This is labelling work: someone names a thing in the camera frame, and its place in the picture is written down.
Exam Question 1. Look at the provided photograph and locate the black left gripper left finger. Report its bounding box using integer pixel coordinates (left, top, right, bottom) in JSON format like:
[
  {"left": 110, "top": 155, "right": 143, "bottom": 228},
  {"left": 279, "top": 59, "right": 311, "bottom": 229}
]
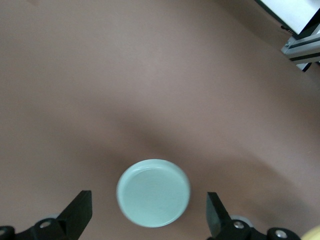
[{"left": 0, "top": 189, "right": 93, "bottom": 240}]

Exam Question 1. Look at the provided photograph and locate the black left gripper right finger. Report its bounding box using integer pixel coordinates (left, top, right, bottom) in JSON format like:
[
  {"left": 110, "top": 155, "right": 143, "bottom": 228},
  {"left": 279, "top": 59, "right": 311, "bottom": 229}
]
[{"left": 206, "top": 191, "right": 300, "bottom": 240}]

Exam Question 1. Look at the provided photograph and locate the pale green round plate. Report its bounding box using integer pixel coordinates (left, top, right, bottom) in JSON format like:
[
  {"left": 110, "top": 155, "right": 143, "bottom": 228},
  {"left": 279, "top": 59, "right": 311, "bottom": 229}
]
[{"left": 115, "top": 158, "right": 191, "bottom": 228}]

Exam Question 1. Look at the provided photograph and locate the yellow round plate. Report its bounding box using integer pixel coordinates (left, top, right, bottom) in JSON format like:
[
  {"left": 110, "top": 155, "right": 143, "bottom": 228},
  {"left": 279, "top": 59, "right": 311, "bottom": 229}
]
[{"left": 301, "top": 226, "right": 320, "bottom": 240}]

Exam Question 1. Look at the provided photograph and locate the brown table mat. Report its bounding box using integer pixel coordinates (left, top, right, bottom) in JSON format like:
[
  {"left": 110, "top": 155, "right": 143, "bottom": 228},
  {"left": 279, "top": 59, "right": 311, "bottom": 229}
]
[{"left": 0, "top": 0, "right": 320, "bottom": 240}]

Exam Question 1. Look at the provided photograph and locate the aluminium profile post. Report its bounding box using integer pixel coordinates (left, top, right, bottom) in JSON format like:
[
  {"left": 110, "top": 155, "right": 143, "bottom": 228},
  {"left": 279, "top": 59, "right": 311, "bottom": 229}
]
[{"left": 281, "top": 32, "right": 320, "bottom": 63}]

